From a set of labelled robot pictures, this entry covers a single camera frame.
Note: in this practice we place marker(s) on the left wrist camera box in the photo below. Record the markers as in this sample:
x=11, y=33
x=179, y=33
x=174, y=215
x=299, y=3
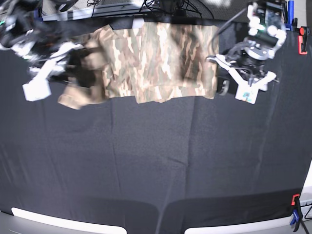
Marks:
x=247, y=93

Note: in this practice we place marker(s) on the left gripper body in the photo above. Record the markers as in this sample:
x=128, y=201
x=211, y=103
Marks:
x=251, y=57

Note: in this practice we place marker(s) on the black table cloth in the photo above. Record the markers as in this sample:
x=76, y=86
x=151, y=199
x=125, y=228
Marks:
x=158, y=168

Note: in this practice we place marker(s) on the camouflage t-shirt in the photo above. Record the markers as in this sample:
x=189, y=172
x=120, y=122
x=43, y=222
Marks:
x=154, y=63

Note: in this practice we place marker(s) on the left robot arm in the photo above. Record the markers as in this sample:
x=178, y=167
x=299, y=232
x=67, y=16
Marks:
x=265, y=24

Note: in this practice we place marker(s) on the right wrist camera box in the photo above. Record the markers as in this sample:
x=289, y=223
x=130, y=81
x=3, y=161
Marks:
x=36, y=90

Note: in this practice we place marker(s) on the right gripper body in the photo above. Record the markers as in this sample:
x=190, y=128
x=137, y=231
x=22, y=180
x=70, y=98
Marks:
x=37, y=46

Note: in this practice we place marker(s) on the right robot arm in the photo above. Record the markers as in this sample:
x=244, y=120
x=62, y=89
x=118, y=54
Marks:
x=26, y=14

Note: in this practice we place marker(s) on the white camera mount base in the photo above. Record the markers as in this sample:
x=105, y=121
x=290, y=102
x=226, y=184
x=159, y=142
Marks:
x=138, y=23

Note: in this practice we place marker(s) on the red blue clamp bottom right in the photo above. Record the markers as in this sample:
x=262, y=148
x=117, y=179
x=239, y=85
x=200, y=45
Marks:
x=296, y=213

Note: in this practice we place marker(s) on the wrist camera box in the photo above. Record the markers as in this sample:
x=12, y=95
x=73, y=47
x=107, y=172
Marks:
x=247, y=93
x=36, y=90

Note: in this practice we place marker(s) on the blue clamp top right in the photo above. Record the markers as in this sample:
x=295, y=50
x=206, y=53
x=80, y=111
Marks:
x=291, y=21

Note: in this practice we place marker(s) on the red black clamp top right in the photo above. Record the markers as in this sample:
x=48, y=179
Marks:
x=302, y=40

